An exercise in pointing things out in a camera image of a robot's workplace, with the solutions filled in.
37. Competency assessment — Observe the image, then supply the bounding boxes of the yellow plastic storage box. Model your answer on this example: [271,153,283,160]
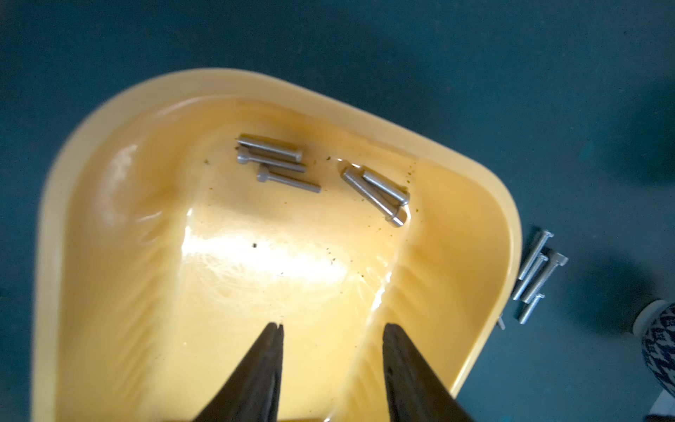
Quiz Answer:
[31,69,522,421]

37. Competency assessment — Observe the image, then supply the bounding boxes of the silver pan head screw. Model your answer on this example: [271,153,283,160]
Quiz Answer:
[512,253,548,301]
[518,230,555,281]

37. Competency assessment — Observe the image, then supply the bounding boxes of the blue white patterned bowl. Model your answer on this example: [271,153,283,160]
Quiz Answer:
[632,300,674,397]

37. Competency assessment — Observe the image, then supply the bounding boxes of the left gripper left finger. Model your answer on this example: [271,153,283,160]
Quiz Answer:
[195,323,284,421]

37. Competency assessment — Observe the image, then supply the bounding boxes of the short silver screw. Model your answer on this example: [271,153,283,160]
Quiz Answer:
[518,293,546,325]

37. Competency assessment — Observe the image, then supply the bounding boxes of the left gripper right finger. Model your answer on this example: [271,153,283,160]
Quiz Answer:
[382,323,472,422]

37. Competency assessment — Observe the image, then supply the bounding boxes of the silver screw pile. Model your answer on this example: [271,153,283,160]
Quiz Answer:
[236,133,411,228]

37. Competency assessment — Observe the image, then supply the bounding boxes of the thick socket head screw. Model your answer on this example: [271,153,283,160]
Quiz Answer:
[520,250,569,304]

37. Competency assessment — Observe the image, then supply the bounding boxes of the green mat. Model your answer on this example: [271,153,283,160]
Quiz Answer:
[1,1,674,421]

